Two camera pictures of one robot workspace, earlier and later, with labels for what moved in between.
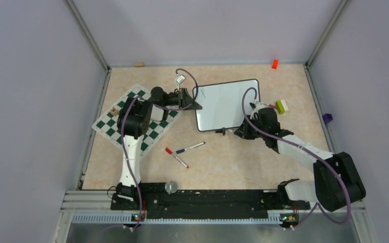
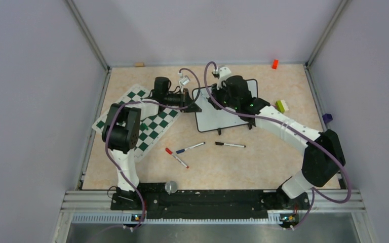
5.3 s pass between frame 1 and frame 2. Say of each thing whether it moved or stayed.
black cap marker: moved
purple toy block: stayed
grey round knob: stayed
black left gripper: stayed
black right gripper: moved
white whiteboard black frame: stayed
